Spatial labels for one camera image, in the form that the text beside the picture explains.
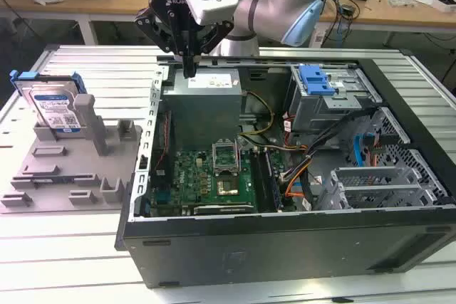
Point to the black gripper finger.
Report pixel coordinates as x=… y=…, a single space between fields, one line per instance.
x=153 y=26
x=219 y=35

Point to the hard disk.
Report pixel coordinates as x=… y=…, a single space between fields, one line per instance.
x=53 y=104

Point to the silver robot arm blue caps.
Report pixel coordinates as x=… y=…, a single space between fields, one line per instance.
x=263 y=8

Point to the grey power supply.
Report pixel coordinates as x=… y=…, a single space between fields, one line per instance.
x=203 y=111

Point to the blue drive cage latch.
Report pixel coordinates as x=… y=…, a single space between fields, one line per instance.
x=313 y=81

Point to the grey metal drive cage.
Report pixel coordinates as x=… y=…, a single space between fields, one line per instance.
x=320 y=111

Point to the green motherboard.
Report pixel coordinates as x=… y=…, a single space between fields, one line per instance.
x=192 y=183

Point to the CPU socket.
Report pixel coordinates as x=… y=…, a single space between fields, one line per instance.
x=228 y=188

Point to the RAM stick in slot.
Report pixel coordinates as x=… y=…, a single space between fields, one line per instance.
x=275 y=183

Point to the grey parts rack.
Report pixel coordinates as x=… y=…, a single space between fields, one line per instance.
x=64 y=161

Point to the black graphics card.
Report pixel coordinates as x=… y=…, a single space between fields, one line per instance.
x=228 y=209

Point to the RAM stick on rack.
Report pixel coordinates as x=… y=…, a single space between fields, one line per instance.
x=53 y=178

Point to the black open PC case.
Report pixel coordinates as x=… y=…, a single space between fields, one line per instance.
x=249 y=257

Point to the wooden desk white frame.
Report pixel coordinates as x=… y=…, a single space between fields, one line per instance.
x=392 y=12
x=117 y=1

